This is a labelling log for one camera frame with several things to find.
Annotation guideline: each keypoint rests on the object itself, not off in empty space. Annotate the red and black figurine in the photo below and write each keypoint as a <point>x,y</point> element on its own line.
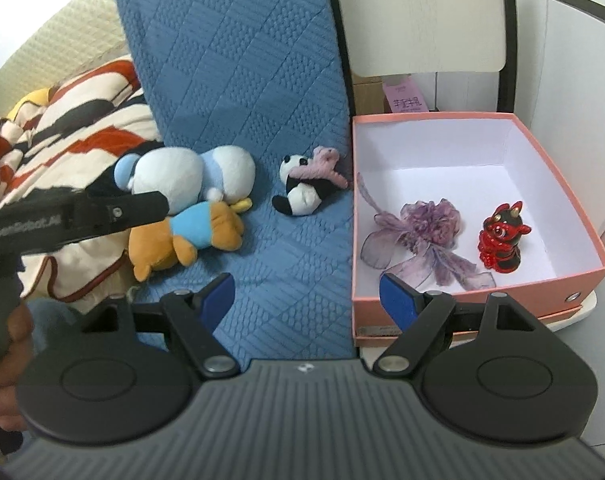
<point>502,240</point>

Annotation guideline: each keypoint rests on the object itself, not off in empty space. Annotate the white and blue plush toy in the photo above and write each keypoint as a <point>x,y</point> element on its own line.
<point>167,175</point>

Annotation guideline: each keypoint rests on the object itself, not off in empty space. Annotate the cream textured sofa cushion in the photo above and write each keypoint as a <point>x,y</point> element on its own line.
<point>57,45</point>

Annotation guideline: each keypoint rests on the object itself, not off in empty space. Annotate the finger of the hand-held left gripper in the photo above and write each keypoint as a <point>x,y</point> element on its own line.
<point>132,207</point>

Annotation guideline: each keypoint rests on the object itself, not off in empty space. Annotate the person's left hand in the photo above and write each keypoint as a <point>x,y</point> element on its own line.
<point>5,405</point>

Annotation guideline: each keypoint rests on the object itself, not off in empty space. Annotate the black curved metal bar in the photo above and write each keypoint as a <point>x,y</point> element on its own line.
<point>572,5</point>

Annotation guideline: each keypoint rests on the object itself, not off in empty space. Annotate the blue quilted sofa cover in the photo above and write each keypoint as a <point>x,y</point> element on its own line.
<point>242,60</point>

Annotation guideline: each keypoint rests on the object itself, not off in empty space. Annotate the pink storage box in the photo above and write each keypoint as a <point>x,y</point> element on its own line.
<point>432,145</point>

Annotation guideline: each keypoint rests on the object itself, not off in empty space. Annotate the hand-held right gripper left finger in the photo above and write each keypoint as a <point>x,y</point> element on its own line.
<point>216,297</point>

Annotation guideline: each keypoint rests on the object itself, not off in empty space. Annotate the brown cardboard box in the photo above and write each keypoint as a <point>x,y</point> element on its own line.
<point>367,95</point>

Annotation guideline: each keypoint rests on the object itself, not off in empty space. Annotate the pink knitted toy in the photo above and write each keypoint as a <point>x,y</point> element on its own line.
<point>322,160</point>

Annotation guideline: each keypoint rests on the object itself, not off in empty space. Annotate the pink packet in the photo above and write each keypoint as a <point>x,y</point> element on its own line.
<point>406,96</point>

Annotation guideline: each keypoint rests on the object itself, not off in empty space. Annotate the panda plush toy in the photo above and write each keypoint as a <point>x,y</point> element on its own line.
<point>302,195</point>

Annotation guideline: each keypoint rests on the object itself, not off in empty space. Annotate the orange bear plush toy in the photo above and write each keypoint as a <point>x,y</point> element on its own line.
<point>192,225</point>

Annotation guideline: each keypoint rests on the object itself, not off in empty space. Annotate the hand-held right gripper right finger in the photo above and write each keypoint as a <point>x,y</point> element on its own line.
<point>397,302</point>

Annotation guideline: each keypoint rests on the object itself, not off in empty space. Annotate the orange black striped blanket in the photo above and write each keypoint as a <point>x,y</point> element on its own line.
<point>82,125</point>

